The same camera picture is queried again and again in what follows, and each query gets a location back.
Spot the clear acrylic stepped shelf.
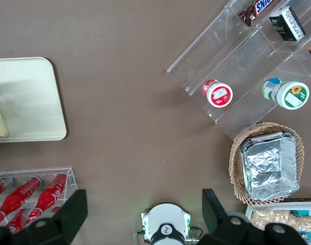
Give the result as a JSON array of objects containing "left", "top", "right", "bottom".
[{"left": 166, "top": 0, "right": 311, "bottom": 140}]

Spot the clear bag of peanuts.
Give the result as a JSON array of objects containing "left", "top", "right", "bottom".
[{"left": 250, "top": 208, "right": 311, "bottom": 233}]

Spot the cream plastic tray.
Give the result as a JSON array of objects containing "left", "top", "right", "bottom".
[{"left": 0, "top": 56, "right": 67, "bottom": 143}]

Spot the grey green-plug cable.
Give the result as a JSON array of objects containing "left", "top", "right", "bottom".
[
  {"left": 188, "top": 225, "right": 204, "bottom": 242},
  {"left": 133, "top": 229, "right": 146, "bottom": 245}
]

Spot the woven wicker basket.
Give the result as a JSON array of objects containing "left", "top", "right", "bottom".
[{"left": 229, "top": 121, "right": 305, "bottom": 206}]

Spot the red lid yogurt cup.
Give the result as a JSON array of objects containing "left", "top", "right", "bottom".
[{"left": 201, "top": 79, "right": 234, "bottom": 109}]

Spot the teal snack packet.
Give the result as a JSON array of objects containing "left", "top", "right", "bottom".
[{"left": 291, "top": 209, "right": 310, "bottom": 218}]

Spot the green lid yogurt cup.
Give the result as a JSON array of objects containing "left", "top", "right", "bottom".
[{"left": 262, "top": 78, "right": 310, "bottom": 110}]

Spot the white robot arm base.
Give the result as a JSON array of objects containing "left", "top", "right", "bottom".
[{"left": 141, "top": 203, "right": 191, "bottom": 245}]

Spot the aluminium foil container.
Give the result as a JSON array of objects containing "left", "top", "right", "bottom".
[{"left": 239, "top": 131, "right": 300, "bottom": 201}]

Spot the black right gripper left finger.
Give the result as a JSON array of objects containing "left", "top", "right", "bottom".
[{"left": 0, "top": 189, "right": 88, "bottom": 245}]

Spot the Snickers chocolate bar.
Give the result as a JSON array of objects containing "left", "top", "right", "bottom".
[{"left": 238, "top": 0, "right": 275, "bottom": 27}]

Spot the clear acrylic bottle box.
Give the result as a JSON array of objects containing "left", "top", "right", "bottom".
[{"left": 0, "top": 167, "right": 78, "bottom": 223}]

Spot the white snack bin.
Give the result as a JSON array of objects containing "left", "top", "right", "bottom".
[{"left": 244, "top": 201, "right": 311, "bottom": 245}]

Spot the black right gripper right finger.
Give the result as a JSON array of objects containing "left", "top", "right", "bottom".
[{"left": 195, "top": 188, "right": 309, "bottom": 245}]

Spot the black small carton box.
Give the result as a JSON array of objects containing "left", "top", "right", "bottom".
[{"left": 268, "top": 6, "right": 306, "bottom": 42}]

